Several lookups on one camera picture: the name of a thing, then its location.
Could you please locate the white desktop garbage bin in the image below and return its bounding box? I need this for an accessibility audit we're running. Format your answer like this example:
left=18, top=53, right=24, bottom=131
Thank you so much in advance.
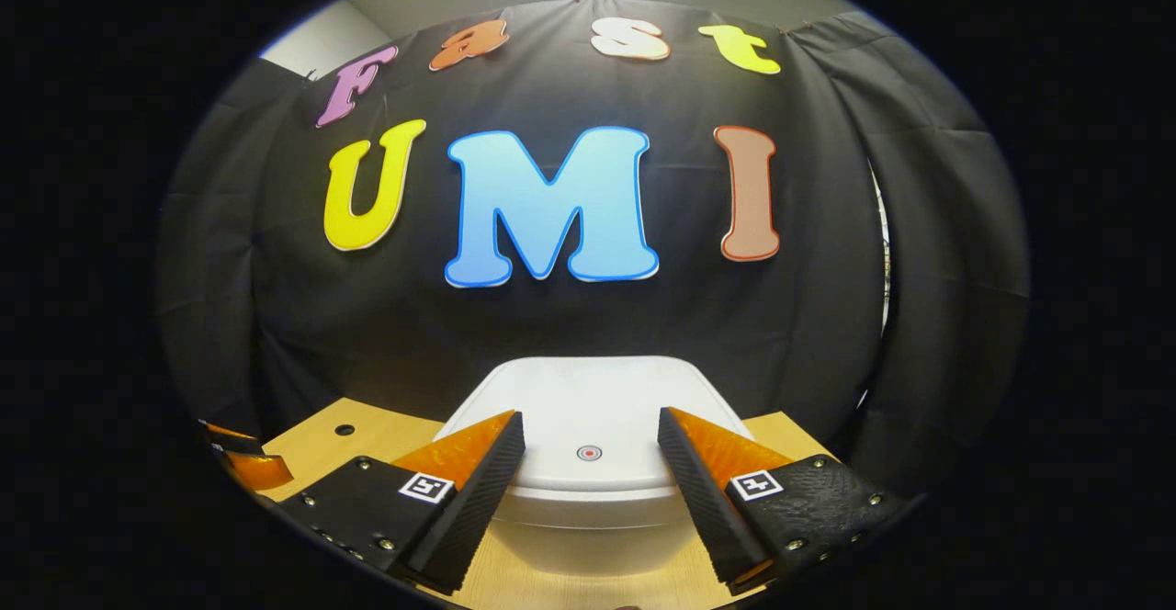
left=434, top=356, right=754, bottom=577

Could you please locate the wooden desktop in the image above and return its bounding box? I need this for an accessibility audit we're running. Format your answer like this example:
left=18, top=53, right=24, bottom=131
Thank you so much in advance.
left=253, top=397, right=832, bottom=610

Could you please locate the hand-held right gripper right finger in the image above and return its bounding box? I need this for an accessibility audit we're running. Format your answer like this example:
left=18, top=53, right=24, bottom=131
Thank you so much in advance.
left=658, top=406, right=908, bottom=597

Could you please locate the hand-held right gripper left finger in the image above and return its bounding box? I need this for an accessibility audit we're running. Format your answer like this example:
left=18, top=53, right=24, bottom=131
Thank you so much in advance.
left=274, top=410, right=526, bottom=595

